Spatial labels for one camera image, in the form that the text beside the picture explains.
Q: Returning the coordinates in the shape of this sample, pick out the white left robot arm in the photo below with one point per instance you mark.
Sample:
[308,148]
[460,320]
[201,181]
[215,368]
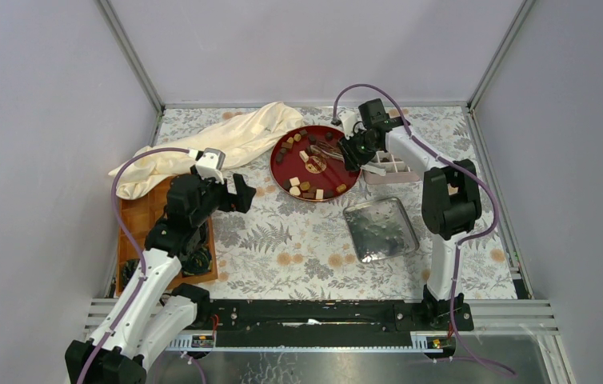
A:
[127,343]

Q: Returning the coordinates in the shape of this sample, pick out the silver tin lid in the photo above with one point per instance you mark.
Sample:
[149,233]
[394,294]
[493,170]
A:
[380,229]

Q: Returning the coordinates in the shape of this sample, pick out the floral table mat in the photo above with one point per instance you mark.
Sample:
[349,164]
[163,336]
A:
[287,248]

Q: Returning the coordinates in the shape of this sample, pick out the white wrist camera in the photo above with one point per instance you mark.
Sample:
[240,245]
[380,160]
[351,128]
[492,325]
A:
[345,121]
[208,163]

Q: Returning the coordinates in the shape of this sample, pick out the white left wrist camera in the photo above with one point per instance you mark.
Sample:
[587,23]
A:
[208,163]

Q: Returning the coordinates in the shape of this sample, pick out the wooden compartment tray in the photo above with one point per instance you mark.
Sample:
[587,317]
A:
[140,216]

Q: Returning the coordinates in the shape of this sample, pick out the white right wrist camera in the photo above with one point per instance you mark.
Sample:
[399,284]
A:
[345,121]

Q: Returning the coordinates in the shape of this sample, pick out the cream cloth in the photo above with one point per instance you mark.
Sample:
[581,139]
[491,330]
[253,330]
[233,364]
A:
[241,139]

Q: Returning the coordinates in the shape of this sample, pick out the black paper cup liners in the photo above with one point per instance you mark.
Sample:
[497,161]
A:
[198,263]

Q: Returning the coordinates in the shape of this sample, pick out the pink tin with white dividers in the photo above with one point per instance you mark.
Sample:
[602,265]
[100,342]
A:
[384,168]

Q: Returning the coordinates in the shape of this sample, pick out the silver metal tongs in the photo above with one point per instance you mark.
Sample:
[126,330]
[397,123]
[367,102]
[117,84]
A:
[326,150]

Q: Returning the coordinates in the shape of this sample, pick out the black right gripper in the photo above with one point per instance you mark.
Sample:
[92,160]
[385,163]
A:
[352,160]

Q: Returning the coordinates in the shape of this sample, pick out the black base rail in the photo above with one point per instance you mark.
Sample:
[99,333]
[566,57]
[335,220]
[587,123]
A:
[329,323]

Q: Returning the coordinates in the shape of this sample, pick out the red round tray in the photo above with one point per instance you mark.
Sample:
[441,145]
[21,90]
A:
[308,176]

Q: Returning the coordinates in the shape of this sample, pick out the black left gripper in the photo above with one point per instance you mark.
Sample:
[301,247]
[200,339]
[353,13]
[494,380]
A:
[241,202]

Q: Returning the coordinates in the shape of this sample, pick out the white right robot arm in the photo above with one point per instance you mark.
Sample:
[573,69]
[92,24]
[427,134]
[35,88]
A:
[450,198]

